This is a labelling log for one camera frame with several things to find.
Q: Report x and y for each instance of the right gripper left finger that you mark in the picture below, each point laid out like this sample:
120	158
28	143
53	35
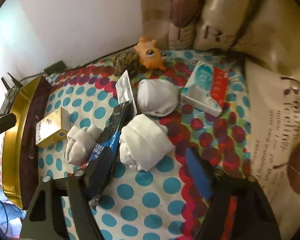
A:
45	217

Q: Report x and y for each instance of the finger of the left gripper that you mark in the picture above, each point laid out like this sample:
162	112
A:
7	121

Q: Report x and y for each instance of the beige printed curtain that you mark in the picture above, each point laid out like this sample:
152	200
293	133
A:
258	133

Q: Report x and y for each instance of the small yellow white box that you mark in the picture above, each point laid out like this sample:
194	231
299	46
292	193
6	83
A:
52	128

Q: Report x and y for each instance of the orange rubber animal toy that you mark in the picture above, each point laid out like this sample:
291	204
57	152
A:
150	56

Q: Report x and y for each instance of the white sock front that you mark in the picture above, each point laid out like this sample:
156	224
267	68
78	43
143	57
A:
143	143

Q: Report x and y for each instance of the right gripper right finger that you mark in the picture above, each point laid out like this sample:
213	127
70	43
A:
253	218

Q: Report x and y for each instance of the gold metal tin tray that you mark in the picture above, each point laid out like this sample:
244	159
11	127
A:
20	153

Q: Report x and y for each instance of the black blue protein bar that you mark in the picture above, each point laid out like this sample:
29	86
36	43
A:
110	139

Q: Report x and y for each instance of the white sock round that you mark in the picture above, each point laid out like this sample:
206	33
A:
157	97

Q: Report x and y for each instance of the grey sock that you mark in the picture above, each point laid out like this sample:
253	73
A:
81	142

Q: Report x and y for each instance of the polka dot bed sheet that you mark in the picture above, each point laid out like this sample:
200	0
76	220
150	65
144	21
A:
162	203

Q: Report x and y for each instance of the black wifi router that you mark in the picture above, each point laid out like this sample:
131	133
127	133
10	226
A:
11	94

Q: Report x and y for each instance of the silver pill blister pack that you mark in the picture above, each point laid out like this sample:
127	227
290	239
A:
124	89

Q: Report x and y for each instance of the black power adapter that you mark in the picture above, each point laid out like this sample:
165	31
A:
58	66

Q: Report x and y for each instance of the green woven rope ball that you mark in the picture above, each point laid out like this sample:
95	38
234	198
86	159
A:
127	61

